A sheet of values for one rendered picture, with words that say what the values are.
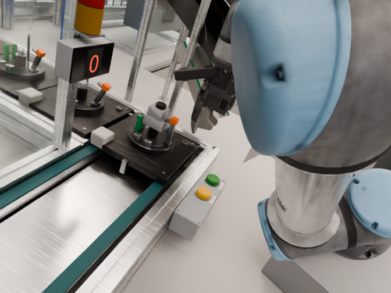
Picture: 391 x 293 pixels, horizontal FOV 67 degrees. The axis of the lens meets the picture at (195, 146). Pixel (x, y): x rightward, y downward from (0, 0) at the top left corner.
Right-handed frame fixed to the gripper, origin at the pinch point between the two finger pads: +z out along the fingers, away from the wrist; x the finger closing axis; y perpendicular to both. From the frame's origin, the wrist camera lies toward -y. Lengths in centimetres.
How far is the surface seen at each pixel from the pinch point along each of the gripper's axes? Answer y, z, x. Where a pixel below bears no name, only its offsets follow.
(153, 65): -58, 22, 88
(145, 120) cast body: -12.8, 3.5, -2.2
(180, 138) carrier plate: -5.0, 10.4, 9.4
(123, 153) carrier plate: -12.4, 10.4, -10.9
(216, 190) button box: 13.5, 11.4, -4.4
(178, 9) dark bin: -23.6, -22.4, 23.6
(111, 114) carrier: -26.3, 10.4, 2.4
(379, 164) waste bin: 135, 73, 251
